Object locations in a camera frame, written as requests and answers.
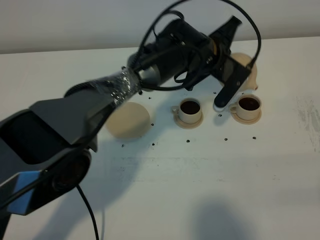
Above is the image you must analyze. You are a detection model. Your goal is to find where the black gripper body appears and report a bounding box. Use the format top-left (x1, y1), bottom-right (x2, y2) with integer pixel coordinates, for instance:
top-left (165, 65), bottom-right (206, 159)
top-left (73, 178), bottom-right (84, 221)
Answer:
top-left (174, 34), bottom-right (233, 91)

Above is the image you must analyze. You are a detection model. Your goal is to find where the beige right cup saucer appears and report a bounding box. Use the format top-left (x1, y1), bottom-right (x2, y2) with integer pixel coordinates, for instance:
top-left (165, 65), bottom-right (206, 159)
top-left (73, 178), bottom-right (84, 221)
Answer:
top-left (230, 107), bottom-right (262, 125)

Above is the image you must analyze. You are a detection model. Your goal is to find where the beige right teacup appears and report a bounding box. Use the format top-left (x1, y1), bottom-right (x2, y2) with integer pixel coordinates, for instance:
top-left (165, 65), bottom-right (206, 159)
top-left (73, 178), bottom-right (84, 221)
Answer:
top-left (228, 94), bottom-right (262, 112)

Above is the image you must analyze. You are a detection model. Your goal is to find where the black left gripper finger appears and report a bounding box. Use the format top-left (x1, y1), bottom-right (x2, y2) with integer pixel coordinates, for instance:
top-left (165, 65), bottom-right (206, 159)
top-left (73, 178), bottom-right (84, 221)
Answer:
top-left (209, 16), bottom-right (242, 54)

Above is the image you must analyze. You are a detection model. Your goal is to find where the beige cup saucer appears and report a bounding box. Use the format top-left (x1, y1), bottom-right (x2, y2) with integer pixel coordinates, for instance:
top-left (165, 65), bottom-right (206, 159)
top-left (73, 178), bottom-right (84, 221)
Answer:
top-left (230, 107), bottom-right (262, 125)
top-left (172, 110), bottom-right (204, 130)

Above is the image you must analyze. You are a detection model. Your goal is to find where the beige ceramic teapot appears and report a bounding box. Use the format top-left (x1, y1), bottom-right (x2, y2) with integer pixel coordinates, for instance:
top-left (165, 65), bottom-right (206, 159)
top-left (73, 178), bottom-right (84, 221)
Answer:
top-left (219, 52), bottom-right (260, 95)

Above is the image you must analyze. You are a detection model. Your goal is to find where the beige teapot saucer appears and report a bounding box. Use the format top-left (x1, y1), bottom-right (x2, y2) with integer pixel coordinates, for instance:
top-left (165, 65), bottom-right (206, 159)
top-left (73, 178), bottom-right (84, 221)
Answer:
top-left (105, 102), bottom-right (151, 140)

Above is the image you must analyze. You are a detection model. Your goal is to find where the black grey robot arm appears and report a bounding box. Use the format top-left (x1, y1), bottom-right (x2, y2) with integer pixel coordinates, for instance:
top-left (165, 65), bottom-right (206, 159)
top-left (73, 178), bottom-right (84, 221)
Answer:
top-left (0, 17), bottom-right (243, 235)

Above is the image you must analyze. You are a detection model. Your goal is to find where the beige left cup saucer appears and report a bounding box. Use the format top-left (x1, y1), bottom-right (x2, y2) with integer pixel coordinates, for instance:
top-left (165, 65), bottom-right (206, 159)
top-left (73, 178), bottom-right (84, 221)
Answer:
top-left (172, 110), bottom-right (204, 130)

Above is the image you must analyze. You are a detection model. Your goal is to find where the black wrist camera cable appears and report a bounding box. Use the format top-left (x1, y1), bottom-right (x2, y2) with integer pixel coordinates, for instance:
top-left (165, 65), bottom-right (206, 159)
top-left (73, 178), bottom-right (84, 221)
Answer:
top-left (134, 0), bottom-right (262, 92)

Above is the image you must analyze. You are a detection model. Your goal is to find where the beige left teacup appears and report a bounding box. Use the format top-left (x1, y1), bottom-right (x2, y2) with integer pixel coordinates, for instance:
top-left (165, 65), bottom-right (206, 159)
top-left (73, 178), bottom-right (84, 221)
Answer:
top-left (171, 98), bottom-right (202, 115)

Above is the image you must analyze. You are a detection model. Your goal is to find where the beige teacup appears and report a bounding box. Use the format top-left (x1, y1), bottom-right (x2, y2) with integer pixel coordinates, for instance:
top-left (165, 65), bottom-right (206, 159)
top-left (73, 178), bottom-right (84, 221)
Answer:
top-left (228, 94), bottom-right (262, 112)
top-left (171, 98), bottom-right (202, 115)

